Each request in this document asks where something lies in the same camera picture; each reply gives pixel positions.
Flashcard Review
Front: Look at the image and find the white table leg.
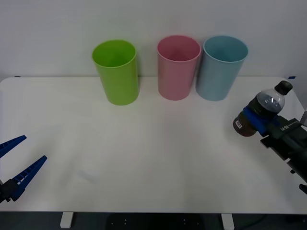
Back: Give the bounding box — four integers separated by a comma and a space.
221, 213, 235, 230
59, 212, 73, 229

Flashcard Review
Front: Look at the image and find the pink plastic bin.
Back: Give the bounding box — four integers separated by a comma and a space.
157, 34, 201, 101

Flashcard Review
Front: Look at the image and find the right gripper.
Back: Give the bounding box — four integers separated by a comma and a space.
242, 106, 307, 183

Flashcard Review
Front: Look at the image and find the pale blue plastic bin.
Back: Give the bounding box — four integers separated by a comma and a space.
195, 35, 249, 102

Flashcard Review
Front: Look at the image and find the green plastic bin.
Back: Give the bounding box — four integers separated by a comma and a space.
92, 39, 140, 106

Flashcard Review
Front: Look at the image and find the dark drink plastic bottle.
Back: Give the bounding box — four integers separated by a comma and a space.
232, 80, 294, 138

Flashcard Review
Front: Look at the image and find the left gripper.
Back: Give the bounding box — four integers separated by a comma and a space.
0, 135, 48, 204

